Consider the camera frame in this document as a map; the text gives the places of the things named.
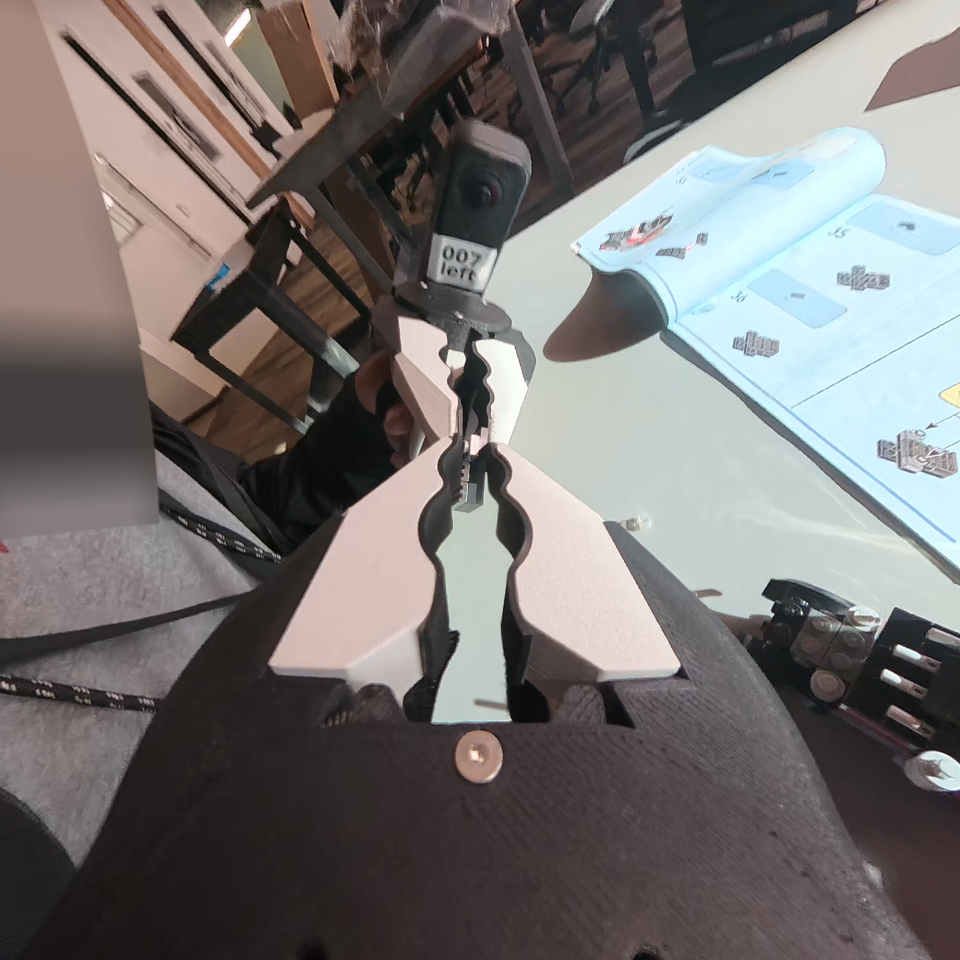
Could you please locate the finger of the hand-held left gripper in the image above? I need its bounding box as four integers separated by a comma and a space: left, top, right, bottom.
390, 315, 462, 453
471, 337, 531, 449

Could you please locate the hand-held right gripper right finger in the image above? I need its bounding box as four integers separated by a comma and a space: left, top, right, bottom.
485, 442, 684, 708

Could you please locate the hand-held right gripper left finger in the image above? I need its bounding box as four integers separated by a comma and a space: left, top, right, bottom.
267, 441, 465, 693

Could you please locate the dark grey brick piece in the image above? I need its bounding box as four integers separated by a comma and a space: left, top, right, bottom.
448, 426, 494, 516

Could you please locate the person's left forearm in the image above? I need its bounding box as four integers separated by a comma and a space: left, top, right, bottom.
238, 375, 402, 549

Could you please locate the person's left hand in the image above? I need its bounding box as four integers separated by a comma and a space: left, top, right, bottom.
352, 352, 423, 470

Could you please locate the person's black jacket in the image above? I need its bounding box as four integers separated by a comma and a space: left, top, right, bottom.
150, 405, 297, 560

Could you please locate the black metal table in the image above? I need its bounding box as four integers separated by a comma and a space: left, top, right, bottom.
171, 217, 376, 440

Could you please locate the grey metal table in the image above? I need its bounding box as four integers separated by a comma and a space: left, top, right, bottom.
246, 0, 575, 215

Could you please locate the red black toy brick vehicle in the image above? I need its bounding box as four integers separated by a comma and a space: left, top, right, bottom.
750, 576, 960, 795

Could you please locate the cardboard box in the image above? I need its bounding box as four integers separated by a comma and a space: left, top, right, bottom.
255, 0, 340, 114

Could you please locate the light blue instruction booklet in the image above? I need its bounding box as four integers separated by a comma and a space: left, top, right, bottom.
570, 126, 960, 586

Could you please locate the patterned drawstring cord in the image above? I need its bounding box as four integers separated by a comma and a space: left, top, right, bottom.
0, 675, 160, 712
157, 506, 285, 565

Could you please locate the black lanyard strap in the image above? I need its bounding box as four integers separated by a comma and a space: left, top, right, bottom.
0, 591, 252, 665

